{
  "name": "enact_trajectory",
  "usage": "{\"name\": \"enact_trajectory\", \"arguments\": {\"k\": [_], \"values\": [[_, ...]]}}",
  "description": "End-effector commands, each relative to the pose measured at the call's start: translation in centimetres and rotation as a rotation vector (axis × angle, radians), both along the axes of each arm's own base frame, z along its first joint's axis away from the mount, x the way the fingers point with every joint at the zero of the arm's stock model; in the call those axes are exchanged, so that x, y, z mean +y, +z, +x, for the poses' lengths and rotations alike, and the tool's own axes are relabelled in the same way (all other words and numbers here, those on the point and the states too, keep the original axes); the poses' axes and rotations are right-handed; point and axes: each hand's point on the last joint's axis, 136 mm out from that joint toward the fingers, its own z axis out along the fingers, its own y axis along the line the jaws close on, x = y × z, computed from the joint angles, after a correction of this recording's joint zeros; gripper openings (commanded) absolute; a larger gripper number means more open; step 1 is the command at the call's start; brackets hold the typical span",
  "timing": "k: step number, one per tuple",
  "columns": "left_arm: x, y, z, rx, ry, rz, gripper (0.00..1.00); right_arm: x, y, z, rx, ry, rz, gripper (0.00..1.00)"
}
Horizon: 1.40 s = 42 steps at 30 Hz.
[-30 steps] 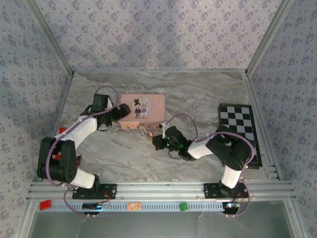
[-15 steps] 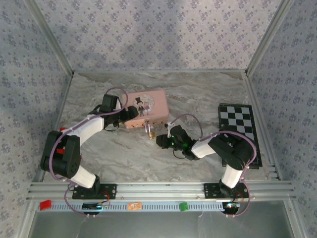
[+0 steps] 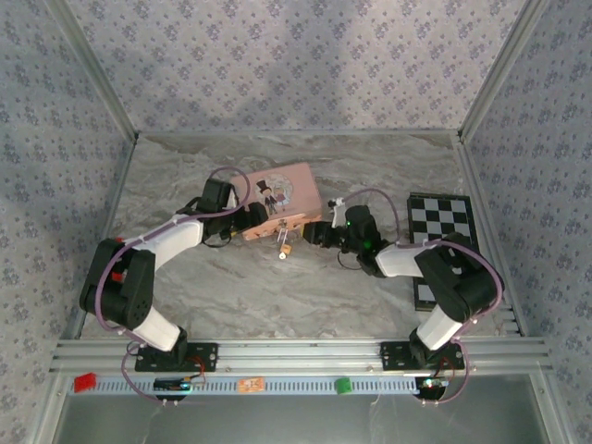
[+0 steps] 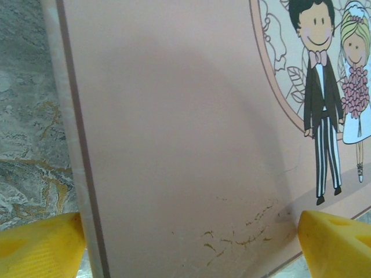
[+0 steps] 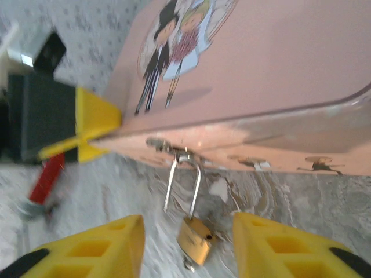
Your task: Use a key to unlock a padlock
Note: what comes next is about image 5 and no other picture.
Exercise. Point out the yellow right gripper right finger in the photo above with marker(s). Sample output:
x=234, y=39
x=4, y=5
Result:
x=278, y=252

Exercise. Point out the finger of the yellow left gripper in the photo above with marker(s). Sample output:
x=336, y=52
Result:
x=92, y=113
x=87, y=150

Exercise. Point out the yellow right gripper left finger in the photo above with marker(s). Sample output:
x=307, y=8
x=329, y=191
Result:
x=95, y=252

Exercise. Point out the small brass padlock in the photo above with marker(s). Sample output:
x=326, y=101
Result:
x=194, y=240

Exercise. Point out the small silver key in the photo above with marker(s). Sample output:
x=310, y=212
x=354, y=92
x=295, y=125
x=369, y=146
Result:
x=189, y=265

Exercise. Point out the pink tin box cartoon couple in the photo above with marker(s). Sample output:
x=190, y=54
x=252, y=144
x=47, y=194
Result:
x=275, y=72

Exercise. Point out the red glitter tube silver cap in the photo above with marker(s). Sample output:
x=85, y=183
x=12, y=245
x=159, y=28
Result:
x=47, y=179

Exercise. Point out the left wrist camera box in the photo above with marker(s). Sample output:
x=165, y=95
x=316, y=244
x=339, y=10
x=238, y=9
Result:
x=49, y=52

